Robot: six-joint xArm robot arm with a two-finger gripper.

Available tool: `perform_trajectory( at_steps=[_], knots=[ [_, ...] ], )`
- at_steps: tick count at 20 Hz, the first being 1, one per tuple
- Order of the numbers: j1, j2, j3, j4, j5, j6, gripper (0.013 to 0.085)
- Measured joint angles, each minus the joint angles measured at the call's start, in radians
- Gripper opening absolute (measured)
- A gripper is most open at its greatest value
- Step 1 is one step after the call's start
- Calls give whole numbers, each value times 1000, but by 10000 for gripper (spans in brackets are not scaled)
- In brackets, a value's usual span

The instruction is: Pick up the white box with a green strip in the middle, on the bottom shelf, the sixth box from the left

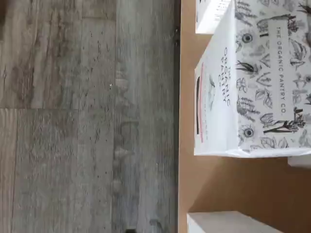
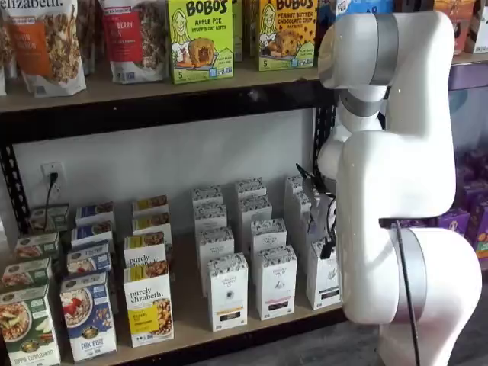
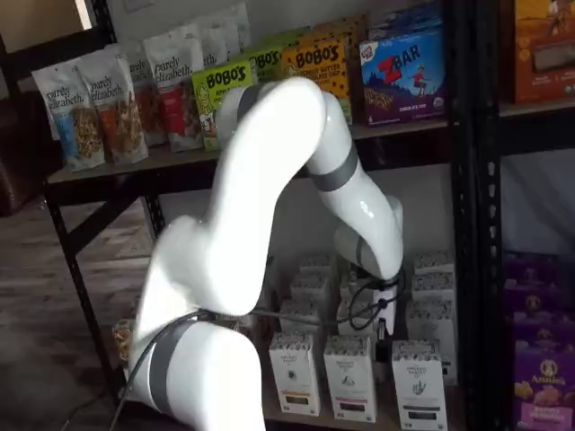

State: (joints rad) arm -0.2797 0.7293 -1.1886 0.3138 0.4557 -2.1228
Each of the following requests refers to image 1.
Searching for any black metal shelf rack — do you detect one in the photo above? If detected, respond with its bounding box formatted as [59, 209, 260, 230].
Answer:
[174, 0, 183, 233]

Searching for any white floral carton box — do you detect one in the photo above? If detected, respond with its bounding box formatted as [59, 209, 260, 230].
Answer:
[287, 154, 311, 168]

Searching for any white floral box orange strip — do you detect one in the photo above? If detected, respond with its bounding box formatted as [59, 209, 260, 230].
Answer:
[195, 0, 232, 35]

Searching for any wooden shelf board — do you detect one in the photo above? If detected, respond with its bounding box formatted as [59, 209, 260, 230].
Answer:
[179, 0, 311, 233]

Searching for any white floral box green strip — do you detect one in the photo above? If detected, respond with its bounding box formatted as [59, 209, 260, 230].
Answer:
[186, 211, 280, 233]

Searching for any white floral box pink strip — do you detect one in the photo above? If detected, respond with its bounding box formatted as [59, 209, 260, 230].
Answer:
[194, 0, 311, 159]

